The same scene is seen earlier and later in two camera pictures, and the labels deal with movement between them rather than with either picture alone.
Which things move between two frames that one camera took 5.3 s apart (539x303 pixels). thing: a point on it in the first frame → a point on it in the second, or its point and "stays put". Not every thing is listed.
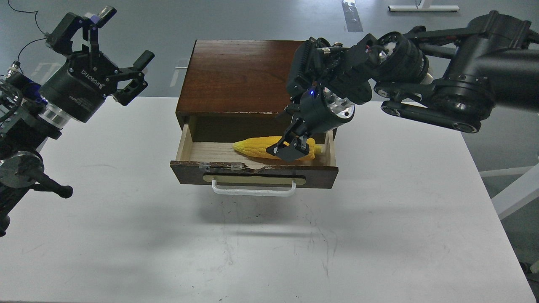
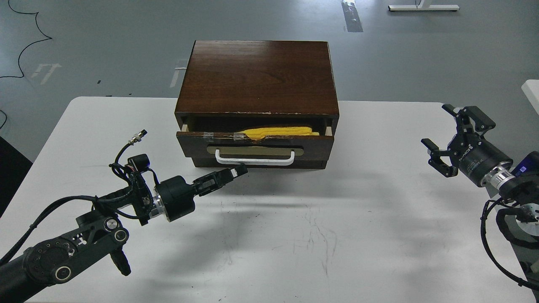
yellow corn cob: (257, 147) → (257, 133)
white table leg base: (425, 6) stays put
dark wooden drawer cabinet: (230, 89) stays put
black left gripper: (80, 85) → (175, 197)
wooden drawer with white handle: (185, 173) → (230, 148)
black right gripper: (316, 111) → (474, 157)
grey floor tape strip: (351, 16) stays put
